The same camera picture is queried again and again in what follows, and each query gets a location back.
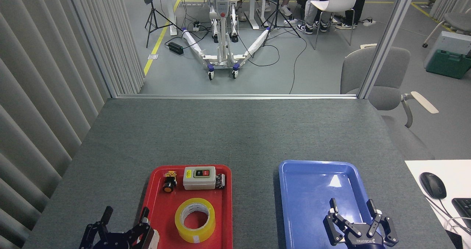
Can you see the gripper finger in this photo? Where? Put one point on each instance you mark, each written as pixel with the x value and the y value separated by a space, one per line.
pixel 106 216
pixel 145 219
pixel 381 221
pixel 334 219

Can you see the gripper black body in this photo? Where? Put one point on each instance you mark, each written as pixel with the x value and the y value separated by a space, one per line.
pixel 114 241
pixel 360 239

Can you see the yellow tape roll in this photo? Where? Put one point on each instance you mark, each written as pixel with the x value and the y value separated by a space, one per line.
pixel 184 230

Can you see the red plastic tray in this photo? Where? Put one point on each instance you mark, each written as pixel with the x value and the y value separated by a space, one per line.
pixel 154 205

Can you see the blue plastic tray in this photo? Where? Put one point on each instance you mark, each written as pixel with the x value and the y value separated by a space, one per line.
pixel 305 205

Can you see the black yellow push button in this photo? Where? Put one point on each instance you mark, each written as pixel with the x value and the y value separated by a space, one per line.
pixel 168 186

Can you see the black computer mouse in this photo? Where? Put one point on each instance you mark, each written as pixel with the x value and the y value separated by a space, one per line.
pixel 433 184

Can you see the black keyboard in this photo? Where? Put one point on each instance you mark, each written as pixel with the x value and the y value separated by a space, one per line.
pixel 464 210

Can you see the small black electrical component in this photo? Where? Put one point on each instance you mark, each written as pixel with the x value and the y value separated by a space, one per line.
pixel 220 181

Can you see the white desk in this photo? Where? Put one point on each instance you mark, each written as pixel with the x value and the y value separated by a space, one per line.
pixel 456 175

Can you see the grey office chair wooden armrests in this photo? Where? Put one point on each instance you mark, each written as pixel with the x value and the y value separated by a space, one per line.
pixel 390 68

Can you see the green plastic case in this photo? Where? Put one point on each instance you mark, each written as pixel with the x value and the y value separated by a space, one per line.
pixel 449 63

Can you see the black power adapter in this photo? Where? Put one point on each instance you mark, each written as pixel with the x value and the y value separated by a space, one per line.
pixel 176 47

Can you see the white stand on wheels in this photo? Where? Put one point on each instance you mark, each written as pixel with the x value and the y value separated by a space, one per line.
pixel 222 39

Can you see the white power strip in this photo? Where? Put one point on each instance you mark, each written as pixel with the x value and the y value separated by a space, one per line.
pixel 197 25
pixel 369 21

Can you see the black tripod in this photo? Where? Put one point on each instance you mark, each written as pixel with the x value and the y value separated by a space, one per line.
pixel 278 17
pixel 151 15

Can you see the person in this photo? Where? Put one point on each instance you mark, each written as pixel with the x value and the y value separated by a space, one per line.
pixel 287 2
pixel 312 13
pixel 358 6

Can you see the grey chair with castors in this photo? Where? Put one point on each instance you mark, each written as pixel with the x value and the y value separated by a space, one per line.
pixel 458 21

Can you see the grey two-button switch box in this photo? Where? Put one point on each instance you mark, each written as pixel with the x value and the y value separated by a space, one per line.
pixel 198 182

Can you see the silver horizontal rail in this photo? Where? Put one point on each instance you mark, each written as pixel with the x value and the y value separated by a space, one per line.
pixel 235 96

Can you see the silver post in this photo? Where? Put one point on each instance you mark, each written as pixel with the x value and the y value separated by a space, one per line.
pixel 390 39

